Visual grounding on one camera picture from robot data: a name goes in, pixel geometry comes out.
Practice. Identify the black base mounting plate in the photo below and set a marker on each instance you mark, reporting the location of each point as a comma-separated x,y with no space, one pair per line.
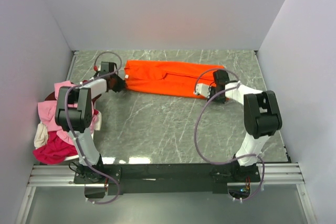
166,178

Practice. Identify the magenta t-shirt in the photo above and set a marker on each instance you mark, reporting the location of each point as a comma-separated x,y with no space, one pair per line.
55,151

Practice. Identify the pink t-shirt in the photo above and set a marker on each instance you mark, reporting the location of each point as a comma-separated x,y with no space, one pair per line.
47,110

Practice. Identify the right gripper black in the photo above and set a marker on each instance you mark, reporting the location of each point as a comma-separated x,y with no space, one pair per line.
210,99

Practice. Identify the cream t-shirt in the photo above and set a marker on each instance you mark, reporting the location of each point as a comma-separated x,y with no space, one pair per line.
41,136

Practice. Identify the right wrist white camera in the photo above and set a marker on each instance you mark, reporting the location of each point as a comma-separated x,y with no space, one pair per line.
203,90

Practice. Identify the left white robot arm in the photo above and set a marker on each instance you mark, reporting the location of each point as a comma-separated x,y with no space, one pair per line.
74,113

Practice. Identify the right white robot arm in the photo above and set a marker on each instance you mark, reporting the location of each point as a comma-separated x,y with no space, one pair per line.
262,118

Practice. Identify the orange t-shirt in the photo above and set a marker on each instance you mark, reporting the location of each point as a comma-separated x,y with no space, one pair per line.
172,78

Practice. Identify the aluminium extrusion rail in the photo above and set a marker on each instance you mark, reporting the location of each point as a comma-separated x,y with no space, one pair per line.
62,176

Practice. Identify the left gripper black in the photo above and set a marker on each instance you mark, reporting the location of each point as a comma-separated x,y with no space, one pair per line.
121,84

